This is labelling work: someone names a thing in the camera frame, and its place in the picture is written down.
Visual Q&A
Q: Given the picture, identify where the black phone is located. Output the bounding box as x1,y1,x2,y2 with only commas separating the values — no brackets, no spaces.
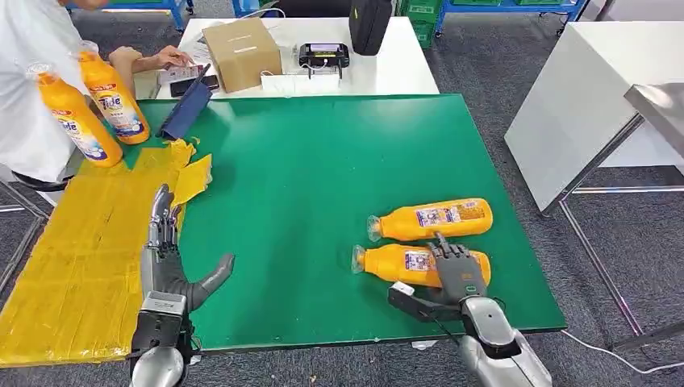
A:
169,74,220,98

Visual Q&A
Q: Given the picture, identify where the green mat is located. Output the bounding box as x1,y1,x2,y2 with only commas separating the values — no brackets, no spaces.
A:
125,94,568,354

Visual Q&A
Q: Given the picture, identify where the yellow sheet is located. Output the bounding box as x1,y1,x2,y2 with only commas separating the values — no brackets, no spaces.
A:
0,139,213,368

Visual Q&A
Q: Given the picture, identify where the black case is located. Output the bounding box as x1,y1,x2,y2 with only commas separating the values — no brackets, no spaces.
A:
348,0,394,56

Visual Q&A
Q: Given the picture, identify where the dark blue folder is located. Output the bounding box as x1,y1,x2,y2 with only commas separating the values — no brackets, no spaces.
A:
158,64,214,142

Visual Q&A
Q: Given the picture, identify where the black device with screen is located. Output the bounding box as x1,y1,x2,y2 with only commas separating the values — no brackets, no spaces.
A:
298,42,351,80

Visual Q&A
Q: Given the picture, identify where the orange plastic bottle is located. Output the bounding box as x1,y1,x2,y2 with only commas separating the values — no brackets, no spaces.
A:
351,243,491,289
27,61,124,169
367,198,494,243
72,41,152,145

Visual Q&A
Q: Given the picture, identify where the white table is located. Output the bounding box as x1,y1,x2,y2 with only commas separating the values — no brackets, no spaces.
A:
155,15,440,100

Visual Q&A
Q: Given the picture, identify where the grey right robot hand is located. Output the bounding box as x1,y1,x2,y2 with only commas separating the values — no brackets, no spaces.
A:
387,232,488,323

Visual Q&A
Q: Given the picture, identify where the person's right hand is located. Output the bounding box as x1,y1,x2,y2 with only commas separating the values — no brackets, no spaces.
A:
108,45,144,68

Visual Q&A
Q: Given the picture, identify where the metal floor frame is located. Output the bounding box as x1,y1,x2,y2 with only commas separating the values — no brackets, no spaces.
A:
0,181,52,292

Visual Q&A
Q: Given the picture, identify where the brown cardboard box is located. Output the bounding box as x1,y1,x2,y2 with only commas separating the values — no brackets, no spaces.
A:
202,17,283,94

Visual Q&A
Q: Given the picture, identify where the white floor cable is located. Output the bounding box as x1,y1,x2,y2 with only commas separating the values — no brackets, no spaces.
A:
561,329,684,375

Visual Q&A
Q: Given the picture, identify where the person's left hand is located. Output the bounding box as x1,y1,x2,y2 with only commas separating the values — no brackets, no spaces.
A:
153,45,196,70

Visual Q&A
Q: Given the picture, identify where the green crate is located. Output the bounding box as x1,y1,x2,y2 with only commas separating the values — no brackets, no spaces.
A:
398,0,447,50

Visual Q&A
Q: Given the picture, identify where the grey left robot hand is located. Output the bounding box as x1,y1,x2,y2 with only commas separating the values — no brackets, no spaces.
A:
140,184,235,312

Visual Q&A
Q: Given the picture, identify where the blue metal rack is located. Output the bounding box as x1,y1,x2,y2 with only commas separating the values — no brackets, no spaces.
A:
435,0,589,39

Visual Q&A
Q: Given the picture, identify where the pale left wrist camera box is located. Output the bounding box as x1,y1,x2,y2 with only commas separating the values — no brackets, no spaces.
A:
131,290,188,356

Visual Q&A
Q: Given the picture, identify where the person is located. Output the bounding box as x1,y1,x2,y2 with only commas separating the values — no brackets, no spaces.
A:
0,0,196,185

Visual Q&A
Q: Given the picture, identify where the pink printed booklet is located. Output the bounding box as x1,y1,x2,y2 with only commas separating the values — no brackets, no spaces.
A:
159,64,206,85

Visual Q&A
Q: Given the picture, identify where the white panel desk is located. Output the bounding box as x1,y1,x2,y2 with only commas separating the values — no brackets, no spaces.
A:
503,21,684,213

